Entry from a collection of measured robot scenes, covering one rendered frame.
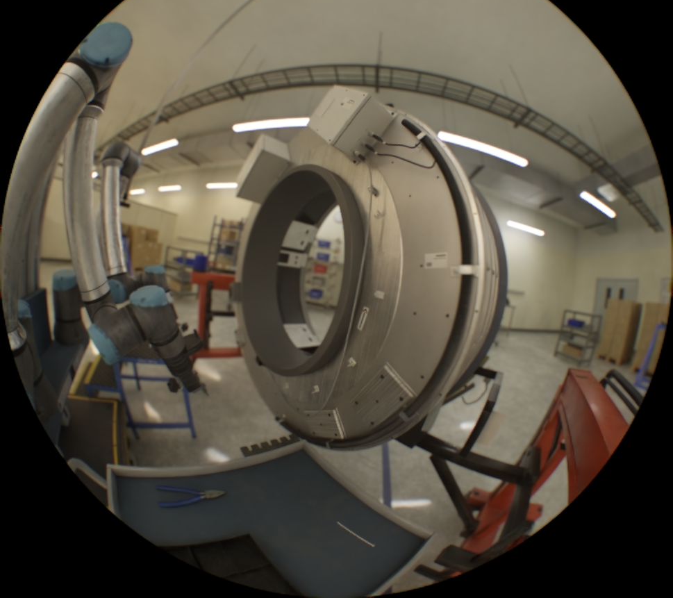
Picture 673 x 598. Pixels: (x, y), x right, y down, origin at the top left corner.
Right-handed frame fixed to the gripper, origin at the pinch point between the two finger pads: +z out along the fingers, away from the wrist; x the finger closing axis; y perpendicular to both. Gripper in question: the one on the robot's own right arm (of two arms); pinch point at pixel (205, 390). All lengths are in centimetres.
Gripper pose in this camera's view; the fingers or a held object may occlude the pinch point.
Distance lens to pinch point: 75.6
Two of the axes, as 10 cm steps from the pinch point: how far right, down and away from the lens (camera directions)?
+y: -6.1, 2.9, -7.4
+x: 8.0, 2.3, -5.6
